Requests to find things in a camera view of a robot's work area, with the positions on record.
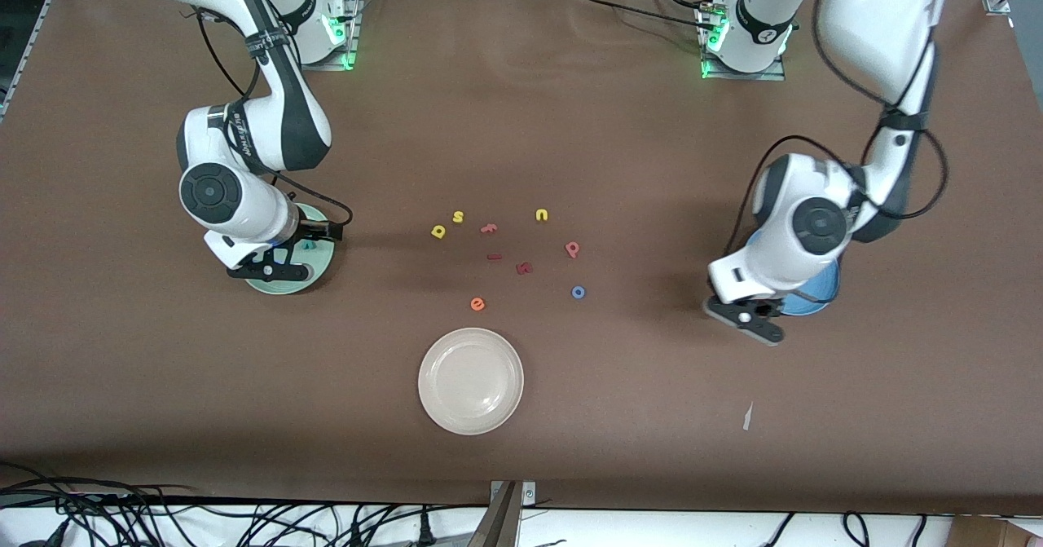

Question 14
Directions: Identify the light green plate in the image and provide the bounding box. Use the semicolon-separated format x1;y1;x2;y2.
244;203;337;296

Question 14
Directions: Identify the blue plate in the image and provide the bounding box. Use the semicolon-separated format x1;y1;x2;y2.
778;258;841;318

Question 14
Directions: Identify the cream white plate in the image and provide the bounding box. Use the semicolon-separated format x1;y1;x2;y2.
417;327;525;436

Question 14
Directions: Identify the brown table cover sheet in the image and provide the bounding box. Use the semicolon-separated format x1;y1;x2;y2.
0;0;1043;517

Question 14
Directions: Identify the brown cardboard box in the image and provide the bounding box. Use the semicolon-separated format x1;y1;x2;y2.
949;514;1043;547

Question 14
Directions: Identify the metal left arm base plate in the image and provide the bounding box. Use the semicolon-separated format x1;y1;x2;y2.
697;5;787;82

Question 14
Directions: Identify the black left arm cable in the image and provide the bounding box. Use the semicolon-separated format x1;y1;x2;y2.
724;0;950;258

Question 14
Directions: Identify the metal table edge bracket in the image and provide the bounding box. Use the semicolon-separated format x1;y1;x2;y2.
489;480;537;547

